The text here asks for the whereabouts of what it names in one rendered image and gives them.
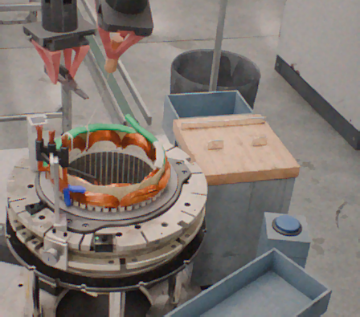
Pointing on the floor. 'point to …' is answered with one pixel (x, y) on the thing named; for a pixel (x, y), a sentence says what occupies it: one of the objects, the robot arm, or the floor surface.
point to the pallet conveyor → (116, 107)
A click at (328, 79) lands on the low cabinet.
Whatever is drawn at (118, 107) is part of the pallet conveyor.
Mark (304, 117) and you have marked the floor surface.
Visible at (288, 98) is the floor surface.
